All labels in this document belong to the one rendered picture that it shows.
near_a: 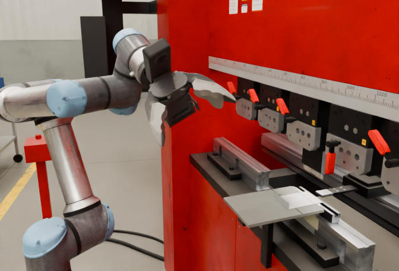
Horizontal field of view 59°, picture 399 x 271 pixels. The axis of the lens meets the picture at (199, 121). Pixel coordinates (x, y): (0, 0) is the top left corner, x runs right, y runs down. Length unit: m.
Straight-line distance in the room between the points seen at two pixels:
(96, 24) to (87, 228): 1.08
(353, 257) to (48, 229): 0.85
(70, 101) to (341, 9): 0.71
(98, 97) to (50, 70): 7.50
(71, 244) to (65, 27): 7.21
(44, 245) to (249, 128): 1.33
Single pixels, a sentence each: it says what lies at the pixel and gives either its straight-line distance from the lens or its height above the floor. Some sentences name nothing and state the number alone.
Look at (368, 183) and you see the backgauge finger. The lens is 1.34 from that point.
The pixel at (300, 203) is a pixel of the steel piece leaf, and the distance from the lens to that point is 1.20.
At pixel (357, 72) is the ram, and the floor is 1.44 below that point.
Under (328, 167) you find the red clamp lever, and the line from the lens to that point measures 1.03.
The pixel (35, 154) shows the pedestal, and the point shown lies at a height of 0.74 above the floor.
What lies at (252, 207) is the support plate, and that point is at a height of 1.00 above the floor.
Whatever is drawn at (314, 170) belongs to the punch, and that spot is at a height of 1.10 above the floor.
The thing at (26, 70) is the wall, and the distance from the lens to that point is 8.39.
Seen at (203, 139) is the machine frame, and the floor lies 0.95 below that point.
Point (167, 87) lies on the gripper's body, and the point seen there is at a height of 1.44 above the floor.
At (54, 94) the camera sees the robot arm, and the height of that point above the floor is 1.41.
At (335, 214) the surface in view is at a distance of 1.19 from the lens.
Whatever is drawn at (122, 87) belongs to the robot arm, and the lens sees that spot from 0.82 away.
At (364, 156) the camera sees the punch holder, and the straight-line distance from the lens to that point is 0.98.
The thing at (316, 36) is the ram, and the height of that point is 1.52.
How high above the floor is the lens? 1.54
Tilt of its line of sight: 15 degrees down
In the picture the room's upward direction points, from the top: straight up
